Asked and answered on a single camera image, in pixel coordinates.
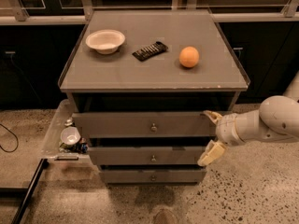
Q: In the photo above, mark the grey drawer cabinet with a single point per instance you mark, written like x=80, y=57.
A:
x=119, y=82

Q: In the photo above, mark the orange fruit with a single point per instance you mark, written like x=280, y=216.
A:
x=189, y=57

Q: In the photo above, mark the black remote control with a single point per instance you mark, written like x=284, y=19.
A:
x=150, y=51

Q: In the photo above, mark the black floor rail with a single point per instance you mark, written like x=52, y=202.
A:
x=29, y=191

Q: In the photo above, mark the grey drawer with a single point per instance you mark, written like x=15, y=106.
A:
x=143, y=124
x=151, y=174
x=144, y=155

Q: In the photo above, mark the metal railing frame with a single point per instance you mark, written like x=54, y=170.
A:
x=80, y=11

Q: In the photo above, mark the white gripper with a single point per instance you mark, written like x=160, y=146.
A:
x=226, y=129

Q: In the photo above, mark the small white bowl in bin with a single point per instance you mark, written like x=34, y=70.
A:
x=70, y=136

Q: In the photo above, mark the grey top drawer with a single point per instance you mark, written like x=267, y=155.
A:
x=143, y=124

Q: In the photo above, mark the white paper bowl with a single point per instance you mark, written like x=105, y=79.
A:
x=105, y=41

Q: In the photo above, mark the grey middle drawer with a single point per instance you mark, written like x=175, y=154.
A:
x=144, y=155

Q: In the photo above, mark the clear plastic storage bin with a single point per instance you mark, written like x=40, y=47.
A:
x=51, y=145

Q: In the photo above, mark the grey bottom drawer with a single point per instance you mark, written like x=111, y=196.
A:
x=151, y=174

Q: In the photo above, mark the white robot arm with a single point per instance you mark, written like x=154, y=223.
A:
x=276, y=120

